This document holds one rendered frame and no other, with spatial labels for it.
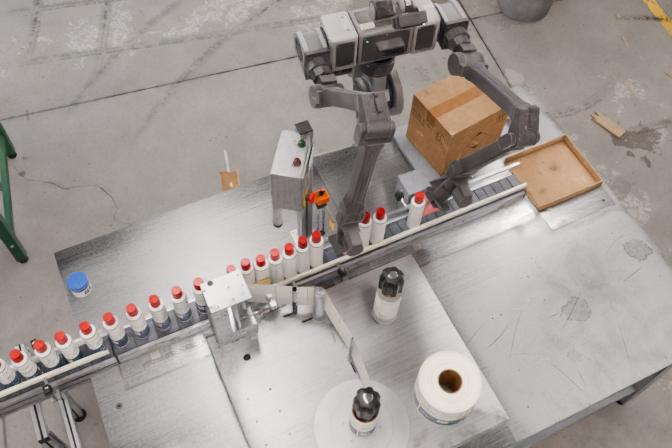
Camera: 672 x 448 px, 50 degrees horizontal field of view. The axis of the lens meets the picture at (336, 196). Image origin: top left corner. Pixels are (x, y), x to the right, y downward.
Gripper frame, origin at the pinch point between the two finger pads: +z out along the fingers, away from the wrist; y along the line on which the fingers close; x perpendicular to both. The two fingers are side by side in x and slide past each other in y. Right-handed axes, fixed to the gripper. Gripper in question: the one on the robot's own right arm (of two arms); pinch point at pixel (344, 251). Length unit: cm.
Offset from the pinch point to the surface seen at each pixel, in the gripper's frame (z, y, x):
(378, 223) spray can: -2.5, 15.3, 4.1
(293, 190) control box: -39.2, -15.3, 6.5
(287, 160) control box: -46, -14, 13
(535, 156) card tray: 19, 97, 17
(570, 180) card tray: 19, 103, 1
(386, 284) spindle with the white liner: -15.1, 3.2, -23.5
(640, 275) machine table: 20, 102, -45
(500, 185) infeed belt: 14, 73, 8
